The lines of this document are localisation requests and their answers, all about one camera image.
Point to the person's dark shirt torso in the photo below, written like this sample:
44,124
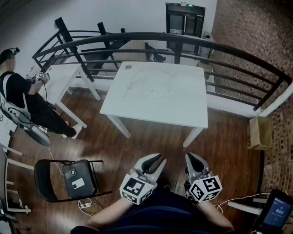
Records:
158,214

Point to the person's right forearm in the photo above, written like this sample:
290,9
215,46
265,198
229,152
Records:
213,216

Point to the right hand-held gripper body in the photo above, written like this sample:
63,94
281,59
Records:
204,187

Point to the white low bench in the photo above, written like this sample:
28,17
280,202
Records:
246,204

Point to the grey stool seat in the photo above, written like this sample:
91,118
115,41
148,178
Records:
39,137

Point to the person's left forearm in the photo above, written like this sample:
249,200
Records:
107,212

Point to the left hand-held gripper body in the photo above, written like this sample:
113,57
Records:
139,190

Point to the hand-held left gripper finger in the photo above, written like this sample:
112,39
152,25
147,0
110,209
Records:
160,169
143,161

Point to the cardboard box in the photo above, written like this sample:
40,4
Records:
259,133

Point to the white smartphone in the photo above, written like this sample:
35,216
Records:
78,183

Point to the white side table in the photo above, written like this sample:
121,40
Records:
64,80

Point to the black hard case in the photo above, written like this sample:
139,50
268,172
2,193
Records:
79,182

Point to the white square table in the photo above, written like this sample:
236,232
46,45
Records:
158,96

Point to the black metal railing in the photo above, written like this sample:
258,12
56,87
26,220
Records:
160,36

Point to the black tablet screen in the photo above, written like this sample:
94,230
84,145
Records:
275,212

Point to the black framed glass door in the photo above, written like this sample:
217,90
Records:
185,19

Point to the black folding chair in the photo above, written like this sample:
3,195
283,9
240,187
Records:
43,180

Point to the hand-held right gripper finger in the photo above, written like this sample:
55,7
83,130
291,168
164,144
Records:
202,164
190,165

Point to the white shelf rack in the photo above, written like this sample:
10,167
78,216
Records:
9,180

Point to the white floor power strip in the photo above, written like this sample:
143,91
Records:
84,203

